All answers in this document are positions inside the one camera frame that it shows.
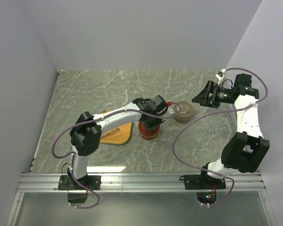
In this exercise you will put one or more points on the metal tongs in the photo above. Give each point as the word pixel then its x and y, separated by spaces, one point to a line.
pixel 111 132

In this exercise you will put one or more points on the red-sided metal tin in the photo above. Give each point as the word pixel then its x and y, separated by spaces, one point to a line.
pixel 149 136

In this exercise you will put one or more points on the red round lid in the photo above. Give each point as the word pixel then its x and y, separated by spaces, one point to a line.
pixel 142 129

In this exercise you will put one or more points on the brown round lid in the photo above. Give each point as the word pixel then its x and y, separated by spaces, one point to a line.
pixel 185 109

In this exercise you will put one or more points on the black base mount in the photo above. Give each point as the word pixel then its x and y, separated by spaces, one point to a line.
pixel 79 189
pixel 205 185

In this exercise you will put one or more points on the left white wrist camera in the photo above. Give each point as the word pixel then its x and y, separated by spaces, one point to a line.
pixel 172 110

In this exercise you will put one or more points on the brown-sided metal tin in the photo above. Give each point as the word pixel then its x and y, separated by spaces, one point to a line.
pixel 182 119

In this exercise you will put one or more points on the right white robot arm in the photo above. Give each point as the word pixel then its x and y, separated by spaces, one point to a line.
pixel 247 148

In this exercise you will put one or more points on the woven bamboo tray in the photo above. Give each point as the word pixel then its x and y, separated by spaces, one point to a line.
pixel 120 138

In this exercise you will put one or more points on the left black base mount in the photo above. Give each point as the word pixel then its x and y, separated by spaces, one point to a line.
pixel 79 189

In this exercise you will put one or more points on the aluminium frame rail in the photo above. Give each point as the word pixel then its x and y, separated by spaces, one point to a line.
pixel 139 199

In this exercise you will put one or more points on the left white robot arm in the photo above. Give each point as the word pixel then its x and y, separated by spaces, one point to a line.
pixel 85 138

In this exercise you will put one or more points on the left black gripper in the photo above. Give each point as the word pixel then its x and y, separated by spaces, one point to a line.
pixel 150 127

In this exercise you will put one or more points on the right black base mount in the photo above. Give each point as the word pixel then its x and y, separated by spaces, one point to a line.
pixel 205 185

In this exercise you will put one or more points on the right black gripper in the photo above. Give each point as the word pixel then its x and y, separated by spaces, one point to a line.
pixel 203 98

